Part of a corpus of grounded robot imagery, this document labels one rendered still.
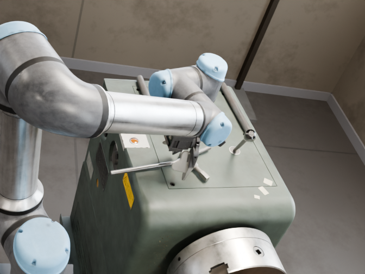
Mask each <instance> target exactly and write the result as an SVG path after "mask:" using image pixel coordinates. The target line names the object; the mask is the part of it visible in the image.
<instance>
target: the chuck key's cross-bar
mask: <svg viewBox="0 0 365 274"><path fill-rule="evenodd" d="M210 149H211V147H208V146H207V147H204V148H202V149H200V150H199V154H201V153H203V152H206V151H208V150H210ZM179 159H180V158H179ZM179 159H177V160H174V161H168V162H164V163H157V164H151V165H144V166H138V167H131V168H127V169H120V170H113V171H110V175H111V176H112V175H118V174H122V173H128V172H135V171H141V170H147V169H154V168H158V167H165V166H171V165H172V164H173V163H174V162H176V161H178V160H179Z"/></svg>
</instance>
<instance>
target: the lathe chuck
mask: <svg viewBox="0 0 365 274"><path fill-rule="evenodd" d="M254 247H258V248H260V249H261V250H262V251H263V254H264V256H263V257H259V256H257V255H256V254H255V253H254V251H253V248H254ZM223 264H225V265H228V266H229V268H228V269H227V270H228V273H229V274H286V272H285V269H284V267H283V265H282V263H281V261H280V259H279V257H278V255H277V253H276V251H275V249H274V247H273V246H272V245H271V244H270V243H269V242H267V241H265V240H262V239H257V238H237V239H231V240H227V241H223V242H219V243H217V244H214V245H212V246H209V247H207V248H205V249H203V250H201V251H199V252H197V253H196V254H194V255H193V256H191V257H190V258H188V259H187V260H186V261H185V262H183V263H182V264H181V265H180V266H179V267H178V269H177V270H176V271H175V273H174V274H210V272H211V270H212V269H214V268H216V267H218V266H221V265H223Z"/></svg>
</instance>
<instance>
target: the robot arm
mask: <svg viewBox="0 0 365 274"><path fill-rule="evenodd" d="M227 69H228V66H227V63H226V62H225V61H224V60H223V59H222V58H221V57H220V56H218V55H215V54H212V53H204V54H202V55H201V56H200V57H199V59H198V60H197V62H196V65H193V66H189V67H181V68H174V69H166V70H163V71H159V72H155V73H153V74H152V75H151V77H150V79H149V83H148V90H149V94H150V96H144V95H134V94H124V93H119V92H109V91H105V90H104V89H103V88H102V87H101V86H99V85H97V84H89V83H86V82H84V81H82V80H80V79H79V78H77V77H76V76H75V75H74V74H73V73H72V72H71V71H70V70H69V69H68V68H67V66H66V65H65V64H64V62H63V61H62V60H61V58H60V57H59V56H58V54H57V53H56V51H55V50H54V49H53V47H52V46H51V45H50V43H49V42H48V40H47V38H46V36H45V35H44V34H43V33H42V32H40V31H39V30H38V29H37V28H36V27H35V26H34V25H32V24H30V23H28V22H22V21H13V22H7V23H4V24H2V25H0V242H1V244H2V247H3V249H4V251H5V253H6V255H7V257H8V259H9V261H10V264H11V270H10V274H64V273H65V268H66V265H67V263H68V260H69V257H70V239H69V236H68V234H67V232H66V230H65V229H64V227H63V226H62V225H61V224H59V223H58V222H56V221H55V222H53V221H52V220H51V219H50V218H49V217H48V215H47V213H46V212H45V210H44V208H43V204H42V202H43V185H42V183H41V182H40V181H39V179H38V172H39V161H40V148H41V137H42V130H45V131H47V132H51V133H54V134H59V135H63V136H69V137H74V138H96V137H98V136H100V135H101V134H102V133H117V134H147V135H164V137H165V140H164V141H163V142H162V143H163V144H164V145H167V146H168V149H169V151H172V155H174V154H176V153H179V152H182V151H183V150H188V149H189V148H191V149H190V151H183V152H182V154H181V157H180V159H179V160H178V161H176V162H174V163H173V164H172V169H173V170H176V171H179V172H183V174H182V180H185V179H186V178H187V176H188V175H189V174H190V172H191V171H192V169H193V168H194V166H195V164H196V162H197V159H198V155H199V146H200V142H203V143H204V144H205V145H206V146H208V147H215V146H219V147H221V146H223V145H224V144H225V143H226V138H227V137H228V136H229V134H230V133H231V130H232V124H231V122H230V121H229V119H228V118H227V117H226V116H225V115H224V113H223V112H221V111H220V109H219V108H218V107H217V106H216V105H215V104H214V102H215V100H216V97H217V95H218V93H219V90H220V88H221V86H222V83H223V81H224V78H225V75H226V72H227Z"/></svg>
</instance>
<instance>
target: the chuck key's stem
mask: <svg viewBox="0 0 365 274"><path fill-rule="evenodd" d="M182 152H183V151H182ZM182 152H180V153H179V157H181V154H182ZM193 170H195V171H196V172H197V173H198V174H199V176H200V177H201V178H202V179H203V180H204V181H205V182H206V181H207V180H209V178H210V176H209V175H208V174H207V173H206V172H205V171H202V170H201V169H200V168H199V167H198V164H197V163H196V164H195V166H194V168H193Z"/></svg>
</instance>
